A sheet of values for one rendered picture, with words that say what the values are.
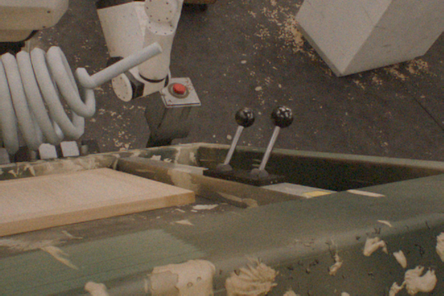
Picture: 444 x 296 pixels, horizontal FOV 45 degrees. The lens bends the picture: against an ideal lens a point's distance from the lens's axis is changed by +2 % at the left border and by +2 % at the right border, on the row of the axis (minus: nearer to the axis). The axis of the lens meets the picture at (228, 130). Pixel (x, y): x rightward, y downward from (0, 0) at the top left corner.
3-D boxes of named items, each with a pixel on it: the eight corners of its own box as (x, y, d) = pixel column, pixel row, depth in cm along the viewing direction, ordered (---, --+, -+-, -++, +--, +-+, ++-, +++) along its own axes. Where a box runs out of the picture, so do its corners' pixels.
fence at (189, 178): (137, 170, 146) (135, 156, 146) (398, 236, 62) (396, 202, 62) (119, 173, 144) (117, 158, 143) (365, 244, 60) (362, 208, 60)
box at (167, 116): (176, 112, 183) (189, 76, 170) (186, 139, 176) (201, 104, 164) (143, 115, 177) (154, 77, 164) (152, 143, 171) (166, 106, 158)
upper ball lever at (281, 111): (259, 185, 86) (288, 111, 89) (272, 187, 83) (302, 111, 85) (240, 176, 84) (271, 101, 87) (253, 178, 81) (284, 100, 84)
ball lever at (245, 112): (224, 178, 97) (252, 112, 99) (234, 180, 93) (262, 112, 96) (208, 170, 95) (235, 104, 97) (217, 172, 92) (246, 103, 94)
